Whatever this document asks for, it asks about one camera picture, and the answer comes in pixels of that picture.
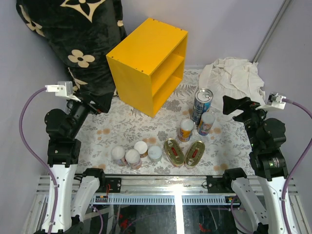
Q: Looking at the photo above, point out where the can with white lid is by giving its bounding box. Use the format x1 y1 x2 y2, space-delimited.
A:
111 146 128 167
125 149 142 170
134 141 148 158

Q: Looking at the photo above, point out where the floral patterned table mat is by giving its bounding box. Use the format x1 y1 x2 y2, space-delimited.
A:
77 69 254 176

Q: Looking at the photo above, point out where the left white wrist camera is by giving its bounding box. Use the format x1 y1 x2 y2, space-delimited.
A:
45 81 81 102

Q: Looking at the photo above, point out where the silver can with clear lid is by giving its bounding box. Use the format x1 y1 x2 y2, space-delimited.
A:
148 146 162 162

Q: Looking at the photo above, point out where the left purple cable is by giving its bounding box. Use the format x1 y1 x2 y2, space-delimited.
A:
19 87 59 234

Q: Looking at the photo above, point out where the purple cable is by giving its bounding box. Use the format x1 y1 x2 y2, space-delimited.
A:
19 87 59 234
281 99 312 234

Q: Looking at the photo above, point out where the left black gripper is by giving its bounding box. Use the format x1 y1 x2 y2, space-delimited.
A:
68 90 115 138

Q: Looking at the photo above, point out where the gold oval tin left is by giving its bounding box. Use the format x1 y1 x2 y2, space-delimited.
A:
164 138 185 167

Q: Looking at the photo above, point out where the blue soup can top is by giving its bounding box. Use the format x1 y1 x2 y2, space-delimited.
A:
194 89 214 114

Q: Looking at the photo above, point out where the gold oval tin right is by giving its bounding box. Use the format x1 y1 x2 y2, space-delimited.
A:
184 140 205 169

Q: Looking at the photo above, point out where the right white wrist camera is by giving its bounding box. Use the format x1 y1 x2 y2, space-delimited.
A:
256 92 286 112

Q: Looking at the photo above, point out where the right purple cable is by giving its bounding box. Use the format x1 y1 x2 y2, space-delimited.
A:
281 99 312 234

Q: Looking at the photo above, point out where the gold oval tin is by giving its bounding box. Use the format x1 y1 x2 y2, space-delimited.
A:
184 140 205 169
164 138 185 167

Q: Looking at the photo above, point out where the can with white lid front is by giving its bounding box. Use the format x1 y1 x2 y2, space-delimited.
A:
125 149 142 170

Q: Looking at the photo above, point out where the can with white lid leftmost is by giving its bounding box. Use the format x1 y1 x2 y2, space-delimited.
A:
111 146 128 167

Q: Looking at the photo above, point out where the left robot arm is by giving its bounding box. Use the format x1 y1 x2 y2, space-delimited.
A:
37 100 107 234

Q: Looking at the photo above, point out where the black floral plush blanket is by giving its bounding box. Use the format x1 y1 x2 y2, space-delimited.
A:
16 0 128 114

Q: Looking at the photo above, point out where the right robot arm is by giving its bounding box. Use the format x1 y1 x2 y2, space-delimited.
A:
222 93 298 234

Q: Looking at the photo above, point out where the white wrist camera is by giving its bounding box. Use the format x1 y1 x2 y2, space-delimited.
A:
256 92 286 112
45 81 81 102

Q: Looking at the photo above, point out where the can with white lid back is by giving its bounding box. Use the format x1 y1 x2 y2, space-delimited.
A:
134 141 148 158

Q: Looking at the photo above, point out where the aluminium corner post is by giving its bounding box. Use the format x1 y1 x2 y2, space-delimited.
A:
252 0 293 62

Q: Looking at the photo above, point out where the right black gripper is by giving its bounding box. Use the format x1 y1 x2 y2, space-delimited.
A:
222 95 273 149

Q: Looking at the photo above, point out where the tall porridge can plastic lid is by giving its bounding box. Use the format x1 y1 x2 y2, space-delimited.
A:
197 112 215 136

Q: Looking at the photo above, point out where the yellow wooden shelf cabinet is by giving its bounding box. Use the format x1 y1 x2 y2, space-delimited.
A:
106 18 188 117

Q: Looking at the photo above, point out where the yellow orange can plastic lid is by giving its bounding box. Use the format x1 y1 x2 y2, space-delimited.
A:
178 118 194 142

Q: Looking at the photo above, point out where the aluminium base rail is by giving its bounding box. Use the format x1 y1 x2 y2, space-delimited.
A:
22 175 312 234

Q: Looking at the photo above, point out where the white crumpled cloth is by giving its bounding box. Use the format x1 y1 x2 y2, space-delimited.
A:
198 57 265 111

